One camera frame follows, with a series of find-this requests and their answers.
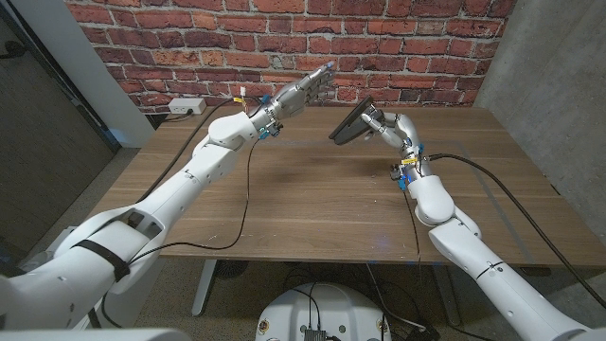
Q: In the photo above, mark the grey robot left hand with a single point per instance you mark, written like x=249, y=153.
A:
x=296, y=97

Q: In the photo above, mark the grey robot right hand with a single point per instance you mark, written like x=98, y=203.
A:
x=402, y=132

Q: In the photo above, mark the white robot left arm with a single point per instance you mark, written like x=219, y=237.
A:
x=165, y=203

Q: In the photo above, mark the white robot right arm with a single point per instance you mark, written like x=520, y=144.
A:
x=483, y=265

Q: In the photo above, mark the red brick printed backdrop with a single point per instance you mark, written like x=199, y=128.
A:
x=293, y=42

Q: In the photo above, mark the white power strip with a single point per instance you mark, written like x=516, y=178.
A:
x=187, y=105

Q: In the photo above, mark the white table leg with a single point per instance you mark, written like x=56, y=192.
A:
x=204, y=289
x=447, y=298

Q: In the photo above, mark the white robot torso base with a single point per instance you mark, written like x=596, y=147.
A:
x=326, y=308

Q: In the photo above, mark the black power adapter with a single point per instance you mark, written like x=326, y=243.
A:
x=422, y=333

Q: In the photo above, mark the grey finned electronics box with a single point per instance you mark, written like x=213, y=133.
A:
x=315, y=335

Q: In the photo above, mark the dark grey door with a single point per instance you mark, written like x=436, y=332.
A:
x=42, y=142

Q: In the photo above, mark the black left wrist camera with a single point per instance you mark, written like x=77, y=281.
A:
x=273, y=130

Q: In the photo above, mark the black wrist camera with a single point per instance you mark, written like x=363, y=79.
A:
x=397, y=174
x=273, y=130

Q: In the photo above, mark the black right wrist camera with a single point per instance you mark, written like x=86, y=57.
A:
x=397, y=174

